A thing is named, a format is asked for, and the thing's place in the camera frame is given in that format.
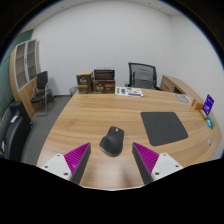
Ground black visitor chair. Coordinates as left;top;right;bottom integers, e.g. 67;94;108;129
30;70;56;117

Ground dark grey mouse pad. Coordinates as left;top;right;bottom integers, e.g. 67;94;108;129
140;111;189;147

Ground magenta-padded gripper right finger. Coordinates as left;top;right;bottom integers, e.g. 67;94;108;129
131;142;184;185

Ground purple sign card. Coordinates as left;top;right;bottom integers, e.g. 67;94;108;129
201;94;215;117

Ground printed white paper sheet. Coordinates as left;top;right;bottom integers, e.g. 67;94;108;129
114;86;144;98

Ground grey mesh wastebasket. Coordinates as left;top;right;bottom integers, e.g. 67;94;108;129
69;86;79;97

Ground wooden shelf unit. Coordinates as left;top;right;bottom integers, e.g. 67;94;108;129
9;38;43;119

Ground small orange box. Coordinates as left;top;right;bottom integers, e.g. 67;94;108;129
191;99;204;111

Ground black computer mouse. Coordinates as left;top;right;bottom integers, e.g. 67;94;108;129
98;125;125;157

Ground upright brown cardboard box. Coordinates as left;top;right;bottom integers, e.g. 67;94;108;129
75;70;94;95

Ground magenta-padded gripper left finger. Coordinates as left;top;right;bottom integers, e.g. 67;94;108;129
41;142;92;186

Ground black leather armchair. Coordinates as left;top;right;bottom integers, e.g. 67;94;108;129
0;100;33;163

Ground black mesh office chair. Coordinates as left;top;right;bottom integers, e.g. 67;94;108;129
127;62;161;91

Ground round grey disc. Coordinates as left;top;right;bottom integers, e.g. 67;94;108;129
175;93;191;104

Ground black stacked box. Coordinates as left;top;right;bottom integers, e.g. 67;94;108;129
93;68;116;81

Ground wooden side cabinet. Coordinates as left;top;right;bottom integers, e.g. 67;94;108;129
159;74;205;104

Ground green and teal packet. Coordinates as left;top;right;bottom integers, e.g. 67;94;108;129
205;116;216;130

